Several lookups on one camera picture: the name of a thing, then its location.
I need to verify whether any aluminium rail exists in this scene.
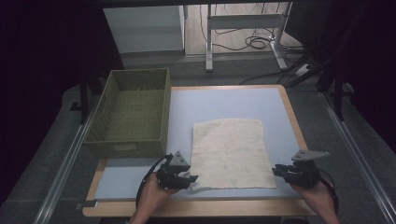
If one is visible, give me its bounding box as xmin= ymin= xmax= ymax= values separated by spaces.
xmin=32 ymin=101 xmax=98 ymax=224
xmin=318 ymin=91 xmax=396 ymax=224

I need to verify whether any green woven basket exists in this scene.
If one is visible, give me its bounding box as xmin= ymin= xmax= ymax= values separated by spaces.
xmin=83 ymin=68 xmax=172 ymax=159

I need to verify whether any cream cloth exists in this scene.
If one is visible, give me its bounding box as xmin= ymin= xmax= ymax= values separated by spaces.
xmin=186 ymin=118 xmax=277 ymax=192

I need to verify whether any tangle of black floor cables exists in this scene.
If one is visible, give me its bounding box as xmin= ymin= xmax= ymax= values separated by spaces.
xmin=199 ymin=2 xmax=305 ymax=54

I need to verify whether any person's right hand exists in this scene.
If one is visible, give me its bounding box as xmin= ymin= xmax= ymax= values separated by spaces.
xmin=290 ymin=183 xmax=341 ymax=224

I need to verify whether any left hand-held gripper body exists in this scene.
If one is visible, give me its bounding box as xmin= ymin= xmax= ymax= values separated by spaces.
xmin=155 ymin=150 xmax=191 ymax=190

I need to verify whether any black tape piece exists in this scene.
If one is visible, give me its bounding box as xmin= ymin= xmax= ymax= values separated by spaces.
xmin=76 ymin=200 xmax=98 ymax=210

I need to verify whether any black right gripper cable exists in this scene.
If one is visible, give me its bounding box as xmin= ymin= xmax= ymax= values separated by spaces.
xmin=317 ymin=167 xmax=340 ymax=214

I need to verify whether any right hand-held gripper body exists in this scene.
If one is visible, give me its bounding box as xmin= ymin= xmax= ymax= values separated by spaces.
xmin=290 ymin=149 xmax=331 ymax=189

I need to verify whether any grey metal desk frame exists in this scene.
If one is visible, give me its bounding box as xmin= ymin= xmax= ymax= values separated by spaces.
xmin=205 ymin=2 xmax=292 ymax=74

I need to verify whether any black stand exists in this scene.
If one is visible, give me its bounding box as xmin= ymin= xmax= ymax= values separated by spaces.
xmin=69 ymin=70 xmax=106 ymax=125
xmin=317 ymin=55 xmax=355 ymax=122

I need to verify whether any white power strip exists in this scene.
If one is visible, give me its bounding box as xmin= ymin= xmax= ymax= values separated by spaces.
xmin=293 ymin=63 xmax=313 ymax=77

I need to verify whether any white cabinet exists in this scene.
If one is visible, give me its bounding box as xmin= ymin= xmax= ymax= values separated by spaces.
xmin=103 ymin=5 xmax=187 ymax=54

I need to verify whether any person's left hand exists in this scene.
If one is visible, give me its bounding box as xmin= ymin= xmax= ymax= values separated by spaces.
xmin=130 ymin=173 xmax=179 ymax=224

